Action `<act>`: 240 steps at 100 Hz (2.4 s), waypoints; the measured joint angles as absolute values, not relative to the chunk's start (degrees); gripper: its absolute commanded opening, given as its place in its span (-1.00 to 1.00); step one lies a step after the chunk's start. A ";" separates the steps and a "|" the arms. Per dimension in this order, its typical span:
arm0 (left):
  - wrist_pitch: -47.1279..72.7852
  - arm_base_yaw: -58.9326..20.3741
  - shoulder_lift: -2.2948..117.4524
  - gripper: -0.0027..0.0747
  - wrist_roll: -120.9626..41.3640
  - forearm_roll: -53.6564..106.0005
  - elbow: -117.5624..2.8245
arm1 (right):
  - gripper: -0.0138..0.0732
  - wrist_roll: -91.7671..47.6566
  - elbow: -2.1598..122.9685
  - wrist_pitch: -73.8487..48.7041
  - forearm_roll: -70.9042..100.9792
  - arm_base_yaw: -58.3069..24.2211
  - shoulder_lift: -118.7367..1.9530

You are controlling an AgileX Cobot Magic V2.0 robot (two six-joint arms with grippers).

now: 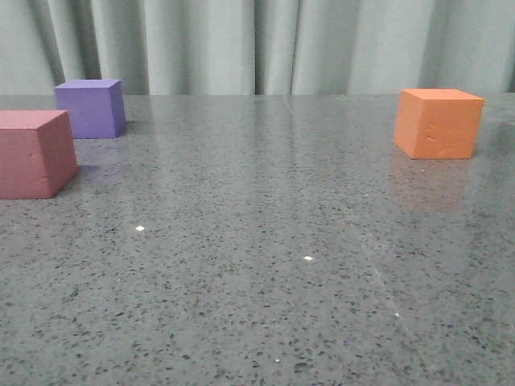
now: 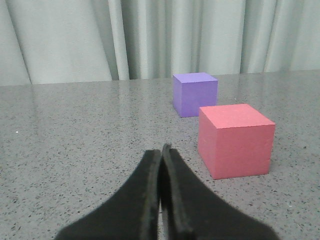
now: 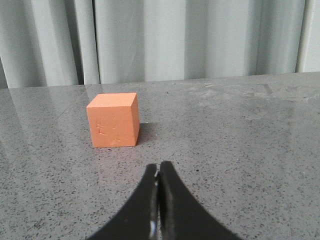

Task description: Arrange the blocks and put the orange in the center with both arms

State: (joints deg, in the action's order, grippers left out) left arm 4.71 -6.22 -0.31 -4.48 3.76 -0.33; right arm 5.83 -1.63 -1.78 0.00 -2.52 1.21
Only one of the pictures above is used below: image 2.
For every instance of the grey-green curtain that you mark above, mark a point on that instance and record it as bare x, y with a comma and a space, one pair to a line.
60, 41

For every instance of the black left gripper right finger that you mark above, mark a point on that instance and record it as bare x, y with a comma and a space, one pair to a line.
191, 211

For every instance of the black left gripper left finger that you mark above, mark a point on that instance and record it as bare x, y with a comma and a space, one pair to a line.
130, 214

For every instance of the pink foam cube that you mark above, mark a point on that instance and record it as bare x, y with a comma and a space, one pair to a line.
235, 140

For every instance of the purple foam cube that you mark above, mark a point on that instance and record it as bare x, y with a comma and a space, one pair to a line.
192, 91

